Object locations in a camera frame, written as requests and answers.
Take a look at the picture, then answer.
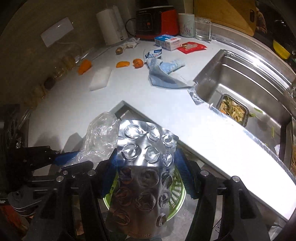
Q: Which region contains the clear plastic bag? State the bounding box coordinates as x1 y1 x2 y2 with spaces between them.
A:
64 112 120 169

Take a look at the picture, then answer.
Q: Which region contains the silver blister pack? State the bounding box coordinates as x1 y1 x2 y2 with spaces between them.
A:
106 120 178 240

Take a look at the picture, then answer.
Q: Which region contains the green perforated trash basket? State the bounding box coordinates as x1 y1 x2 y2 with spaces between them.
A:
103 168 186 221

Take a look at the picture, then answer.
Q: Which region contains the white sponge block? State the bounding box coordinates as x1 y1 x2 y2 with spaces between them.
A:
89 66 112 91

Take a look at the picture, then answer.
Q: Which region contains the amber glass jar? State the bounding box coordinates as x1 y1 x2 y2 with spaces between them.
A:
52 52 76 80

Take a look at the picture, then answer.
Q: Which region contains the orange foam fruit net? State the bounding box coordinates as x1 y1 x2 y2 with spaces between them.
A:
77 59 92 75

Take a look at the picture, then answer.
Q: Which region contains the orange peel piece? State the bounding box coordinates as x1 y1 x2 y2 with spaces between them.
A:
116 61 130 68

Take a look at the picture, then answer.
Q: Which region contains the metal tray with food scraps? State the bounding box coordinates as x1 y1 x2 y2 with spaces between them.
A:
217 94 249 127

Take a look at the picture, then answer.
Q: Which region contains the round orange peel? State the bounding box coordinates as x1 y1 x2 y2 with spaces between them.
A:
132 58 144 69

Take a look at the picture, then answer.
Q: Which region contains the blue dish cloth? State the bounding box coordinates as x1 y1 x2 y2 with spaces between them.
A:
147 58 194 89

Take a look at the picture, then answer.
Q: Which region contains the crumpled white tissue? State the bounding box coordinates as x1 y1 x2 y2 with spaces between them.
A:
121 37 140 50

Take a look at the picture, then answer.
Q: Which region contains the blue white torn wrapper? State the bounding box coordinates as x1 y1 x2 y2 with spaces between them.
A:
143 46 163 63

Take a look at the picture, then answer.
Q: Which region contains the white electric kettle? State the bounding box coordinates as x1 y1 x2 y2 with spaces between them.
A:
96 6 128 46

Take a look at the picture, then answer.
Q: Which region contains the stainless steel sink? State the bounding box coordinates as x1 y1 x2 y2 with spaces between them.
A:
189 49 295 176

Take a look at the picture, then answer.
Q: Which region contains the blue white carton box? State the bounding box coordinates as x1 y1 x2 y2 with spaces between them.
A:
154 35 182 51

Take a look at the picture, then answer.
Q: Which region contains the red black blender base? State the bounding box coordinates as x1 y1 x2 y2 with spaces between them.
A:
135 6 179 40

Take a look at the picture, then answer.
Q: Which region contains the red snack packet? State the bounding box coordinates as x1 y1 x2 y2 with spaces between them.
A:
178 42 207 54

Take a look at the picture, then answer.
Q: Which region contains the yellow bowl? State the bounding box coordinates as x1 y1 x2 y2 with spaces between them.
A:
273 40 290 60

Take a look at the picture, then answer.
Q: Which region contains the white printed mug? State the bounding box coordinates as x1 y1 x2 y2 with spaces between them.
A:
178 13 195 38

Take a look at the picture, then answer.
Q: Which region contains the clear glass mug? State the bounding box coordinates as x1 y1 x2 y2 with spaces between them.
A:
195 17 212 42

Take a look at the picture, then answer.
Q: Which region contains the wooden cutting board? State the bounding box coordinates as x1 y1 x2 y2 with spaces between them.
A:
194 0 257 36

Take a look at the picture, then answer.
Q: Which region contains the white power cable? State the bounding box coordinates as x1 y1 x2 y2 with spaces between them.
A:
55 41 110 64

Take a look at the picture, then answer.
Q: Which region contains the white wall socket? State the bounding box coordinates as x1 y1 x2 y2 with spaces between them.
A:
41 17 74 48

